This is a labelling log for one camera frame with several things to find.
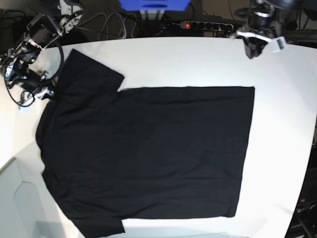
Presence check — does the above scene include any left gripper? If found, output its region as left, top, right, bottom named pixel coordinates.
left=230, top=28, right=274, bottom=59

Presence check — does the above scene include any black T-shirt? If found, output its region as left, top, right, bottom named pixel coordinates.
left=36, top=50, right=255, bottom=238

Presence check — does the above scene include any white cable on floor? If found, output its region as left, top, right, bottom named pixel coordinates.
left=81, top=11, right=139, bottom=40

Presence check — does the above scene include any grey cabinet beside table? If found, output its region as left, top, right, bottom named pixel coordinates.
left=0, top=158, right=66, bottom=238

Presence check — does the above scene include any black power strip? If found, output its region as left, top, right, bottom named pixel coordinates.
left=170, top=20, right=242, bottom=33

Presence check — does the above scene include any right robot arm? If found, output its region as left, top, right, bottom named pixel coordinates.
left=0, top=0, right=83, bottom=108

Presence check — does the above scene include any blue plastic bin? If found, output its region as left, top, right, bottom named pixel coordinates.
left=119, top=0, right=190, bottom=11

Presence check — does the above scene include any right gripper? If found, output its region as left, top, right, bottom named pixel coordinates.
left=6, top=70, right=55, bottom=106

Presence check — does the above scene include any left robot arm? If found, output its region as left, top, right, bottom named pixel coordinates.
left=230, top=0, right=303, bottom=59

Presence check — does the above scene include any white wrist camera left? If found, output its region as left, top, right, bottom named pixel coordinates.
left=270, top=36, right=287, bottom=53

